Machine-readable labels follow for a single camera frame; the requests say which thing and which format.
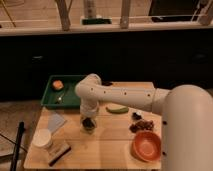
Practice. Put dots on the grey cloth sponge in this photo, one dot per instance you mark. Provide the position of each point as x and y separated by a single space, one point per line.
55 122

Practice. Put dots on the orange toy food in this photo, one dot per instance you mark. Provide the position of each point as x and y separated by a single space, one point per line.
57 85

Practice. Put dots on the orange bowl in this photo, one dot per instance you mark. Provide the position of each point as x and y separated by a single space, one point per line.
146 146

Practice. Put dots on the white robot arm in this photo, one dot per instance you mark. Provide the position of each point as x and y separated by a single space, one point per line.
187 118

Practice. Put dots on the dark brown bowl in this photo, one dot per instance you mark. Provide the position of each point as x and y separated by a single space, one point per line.
107 83

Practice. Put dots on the white paper cup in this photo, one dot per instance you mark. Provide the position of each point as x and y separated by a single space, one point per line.
42 138

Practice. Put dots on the green plastic tray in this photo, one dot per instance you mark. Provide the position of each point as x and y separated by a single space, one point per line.
70 99

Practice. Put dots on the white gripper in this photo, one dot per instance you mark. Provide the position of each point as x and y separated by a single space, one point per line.
89 108

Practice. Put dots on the black pole stand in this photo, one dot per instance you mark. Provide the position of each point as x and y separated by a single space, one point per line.
16 149

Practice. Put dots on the small dark toy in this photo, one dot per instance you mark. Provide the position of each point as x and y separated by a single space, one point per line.
136 116

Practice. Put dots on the dark green cup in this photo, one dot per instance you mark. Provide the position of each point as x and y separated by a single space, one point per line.
88 125

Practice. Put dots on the dark grapes bunch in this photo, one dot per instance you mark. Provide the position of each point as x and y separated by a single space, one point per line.
142 125

